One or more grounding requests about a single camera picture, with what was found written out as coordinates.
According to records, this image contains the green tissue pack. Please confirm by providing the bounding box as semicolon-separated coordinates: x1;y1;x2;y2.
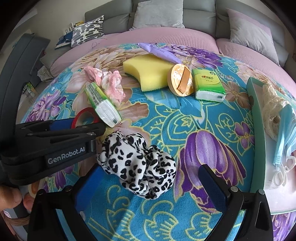
84;82;122;128
192;69;226;103

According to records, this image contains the cream lace cloth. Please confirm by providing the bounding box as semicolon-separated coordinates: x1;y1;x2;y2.
261;84;290;141

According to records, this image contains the red tape roll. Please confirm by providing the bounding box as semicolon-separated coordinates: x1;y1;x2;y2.
71;108;100;128

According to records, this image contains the light blue face mask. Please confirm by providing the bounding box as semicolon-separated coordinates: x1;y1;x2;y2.
273;104;295;166

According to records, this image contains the yellow sponge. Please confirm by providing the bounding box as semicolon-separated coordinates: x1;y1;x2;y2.
122;54;174;92

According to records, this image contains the floral blue blanket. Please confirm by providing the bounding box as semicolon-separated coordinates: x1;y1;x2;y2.
20;44;295;240

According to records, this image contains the grey and lilac cushion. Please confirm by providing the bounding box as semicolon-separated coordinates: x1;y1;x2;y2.
226;9;280;65

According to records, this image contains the leopard print scrunchie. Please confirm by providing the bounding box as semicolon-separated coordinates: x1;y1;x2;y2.
97;131;177;199

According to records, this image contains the black white patterned cushion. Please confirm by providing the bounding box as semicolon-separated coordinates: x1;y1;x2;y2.
71;15;104;48

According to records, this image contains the grey velvet cushion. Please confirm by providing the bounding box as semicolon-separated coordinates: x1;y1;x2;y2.
132;0;185;30

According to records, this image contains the pink satin scrunchie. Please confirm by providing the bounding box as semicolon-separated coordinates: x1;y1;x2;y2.
83;66;125;105

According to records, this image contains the purple wipes packet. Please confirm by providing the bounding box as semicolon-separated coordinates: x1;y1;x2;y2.
138;43;182;64

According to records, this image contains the round orange compact case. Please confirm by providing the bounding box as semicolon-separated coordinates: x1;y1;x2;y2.
167;64;195;97

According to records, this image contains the person's left hand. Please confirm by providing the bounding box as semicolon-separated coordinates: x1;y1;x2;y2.
0;186;34;212

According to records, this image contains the grey sofa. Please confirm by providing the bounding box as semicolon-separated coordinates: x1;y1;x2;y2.
39;0;290;70

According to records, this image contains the teal white box tray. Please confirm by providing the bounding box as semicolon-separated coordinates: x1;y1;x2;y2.
246;77;295;215

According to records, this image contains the pink sofa seat cover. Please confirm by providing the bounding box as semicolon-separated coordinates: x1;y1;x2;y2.
49;27;294;85

